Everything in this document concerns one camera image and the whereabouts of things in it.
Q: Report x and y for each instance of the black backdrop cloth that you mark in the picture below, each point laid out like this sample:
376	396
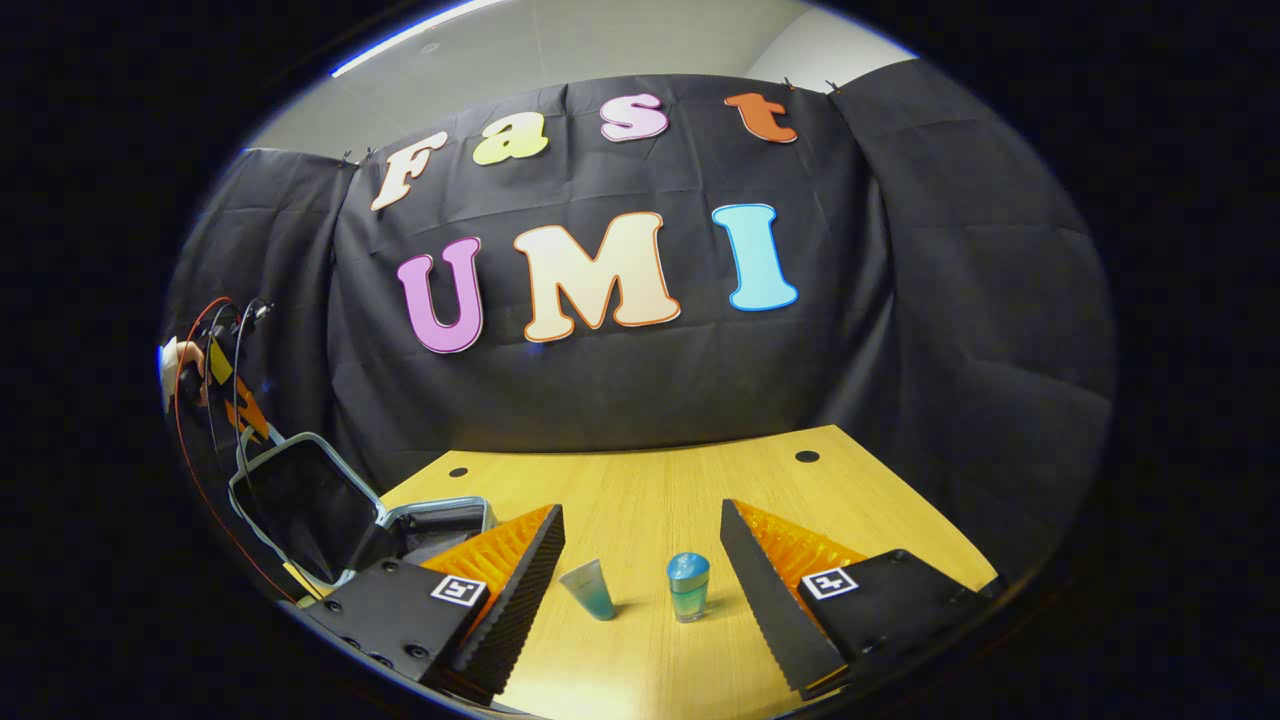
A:
650	380

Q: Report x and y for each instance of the white and blue tube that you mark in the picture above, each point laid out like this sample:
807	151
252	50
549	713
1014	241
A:
595	595

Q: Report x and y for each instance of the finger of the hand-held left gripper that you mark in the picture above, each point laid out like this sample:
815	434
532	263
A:
252	415

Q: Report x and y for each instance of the light blue suitcase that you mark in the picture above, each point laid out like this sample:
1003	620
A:
300	500

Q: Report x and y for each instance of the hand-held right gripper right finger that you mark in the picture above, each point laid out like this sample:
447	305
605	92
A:
760	590

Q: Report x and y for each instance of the green bottle with blue cap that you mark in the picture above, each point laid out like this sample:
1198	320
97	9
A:
689	590

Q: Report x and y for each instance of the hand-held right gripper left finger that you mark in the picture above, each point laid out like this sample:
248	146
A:
530	590

